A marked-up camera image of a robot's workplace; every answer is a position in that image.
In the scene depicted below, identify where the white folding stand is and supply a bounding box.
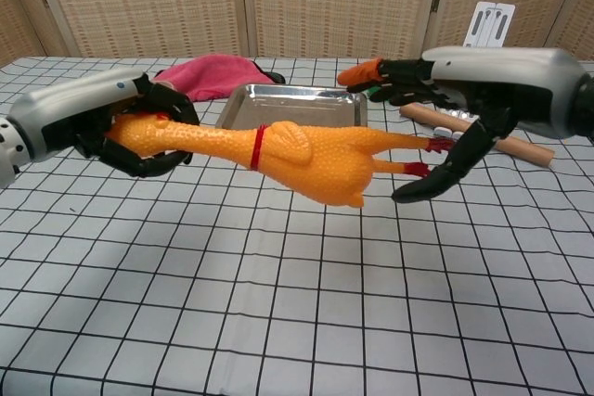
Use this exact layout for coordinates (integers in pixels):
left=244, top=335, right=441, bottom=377
left=433, top=0, right=517, bottom=141

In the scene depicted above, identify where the wooden rolling pin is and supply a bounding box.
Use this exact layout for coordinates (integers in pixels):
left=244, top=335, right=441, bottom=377
left=399, top=103, right=557, bottom=169

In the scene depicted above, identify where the black object under cloth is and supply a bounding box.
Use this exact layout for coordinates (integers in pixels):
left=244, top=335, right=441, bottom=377
left=253, top=59, right=287, bottom=85

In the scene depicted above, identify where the white black checked tablecloth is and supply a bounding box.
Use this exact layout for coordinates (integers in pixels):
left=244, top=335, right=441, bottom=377
left=0, top=56, right=594, bottom=396

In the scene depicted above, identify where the yellow rubber chicken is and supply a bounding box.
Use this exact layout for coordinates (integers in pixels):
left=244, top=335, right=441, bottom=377
left=105, top=113, right=458, bottom=209

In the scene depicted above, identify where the pink cloth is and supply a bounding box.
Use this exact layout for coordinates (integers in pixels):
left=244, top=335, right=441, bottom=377
left=152, top=54, right=270, bottom=104

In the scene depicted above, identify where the silver metal tray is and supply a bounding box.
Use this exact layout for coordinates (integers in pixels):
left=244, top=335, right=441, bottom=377
left=213, top=83, right=370, bottom=133

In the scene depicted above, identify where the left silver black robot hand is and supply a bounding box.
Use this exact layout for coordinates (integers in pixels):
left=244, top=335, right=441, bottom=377
left=7, top=67, right=200, bottom=179

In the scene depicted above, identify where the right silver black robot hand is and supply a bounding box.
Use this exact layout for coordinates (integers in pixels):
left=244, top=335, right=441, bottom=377
left=337, top=45, right=585, bottom=205

